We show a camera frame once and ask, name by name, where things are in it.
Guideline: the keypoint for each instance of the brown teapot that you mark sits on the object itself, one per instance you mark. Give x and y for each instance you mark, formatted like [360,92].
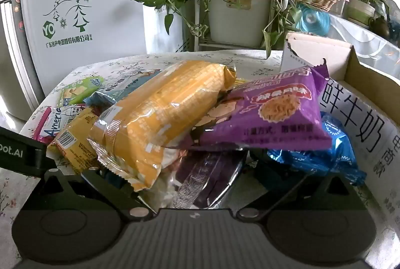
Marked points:
[379,27]

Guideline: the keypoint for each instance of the white magenta snack packet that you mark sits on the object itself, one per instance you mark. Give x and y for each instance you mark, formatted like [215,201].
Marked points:
[59,125]

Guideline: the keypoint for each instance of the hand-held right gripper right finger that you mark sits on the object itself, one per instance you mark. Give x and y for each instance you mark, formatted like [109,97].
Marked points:
[281,197]

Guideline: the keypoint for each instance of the green snack packet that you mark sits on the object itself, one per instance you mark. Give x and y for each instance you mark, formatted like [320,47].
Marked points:
[78,91]

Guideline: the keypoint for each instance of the dark purple clear packet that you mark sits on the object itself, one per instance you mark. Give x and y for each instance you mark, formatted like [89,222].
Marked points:
[206,175]

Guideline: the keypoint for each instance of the light blue snack packet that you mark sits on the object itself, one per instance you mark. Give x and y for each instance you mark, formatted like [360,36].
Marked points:
[122,91]

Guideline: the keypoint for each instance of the pink white snack packet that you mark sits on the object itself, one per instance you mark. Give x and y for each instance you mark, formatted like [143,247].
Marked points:
[75,144]

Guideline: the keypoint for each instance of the clear grey table cover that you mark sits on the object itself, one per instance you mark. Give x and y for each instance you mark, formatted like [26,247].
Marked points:
[359,44]

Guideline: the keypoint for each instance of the floral tablecloth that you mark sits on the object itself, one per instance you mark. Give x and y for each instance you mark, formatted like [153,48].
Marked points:
[103,67]

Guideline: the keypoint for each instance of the white bucket planter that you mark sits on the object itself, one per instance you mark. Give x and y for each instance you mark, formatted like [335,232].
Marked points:
[237,22]

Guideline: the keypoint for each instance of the purple noodle snack packet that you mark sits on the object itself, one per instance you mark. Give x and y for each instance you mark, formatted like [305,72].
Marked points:
[275,119]

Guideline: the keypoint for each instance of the white metal plant rack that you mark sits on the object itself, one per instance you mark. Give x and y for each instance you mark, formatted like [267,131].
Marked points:
[197,22]

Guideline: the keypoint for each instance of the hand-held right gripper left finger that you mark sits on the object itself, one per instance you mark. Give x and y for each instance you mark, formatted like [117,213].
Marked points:
[118,198]

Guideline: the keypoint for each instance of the cardboard box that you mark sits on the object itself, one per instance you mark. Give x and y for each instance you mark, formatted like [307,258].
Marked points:
[368,119]

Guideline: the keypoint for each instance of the green plant pot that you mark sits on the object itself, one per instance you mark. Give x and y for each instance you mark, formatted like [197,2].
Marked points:
[359,11]

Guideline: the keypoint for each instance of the large yellow snack packet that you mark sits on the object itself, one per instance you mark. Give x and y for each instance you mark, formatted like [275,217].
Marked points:
[156,113]

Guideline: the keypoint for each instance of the clear snack packet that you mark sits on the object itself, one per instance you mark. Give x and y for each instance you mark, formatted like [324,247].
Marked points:
[162,191]

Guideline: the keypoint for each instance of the blue foil snack packet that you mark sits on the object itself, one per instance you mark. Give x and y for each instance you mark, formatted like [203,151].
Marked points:
[325,156]

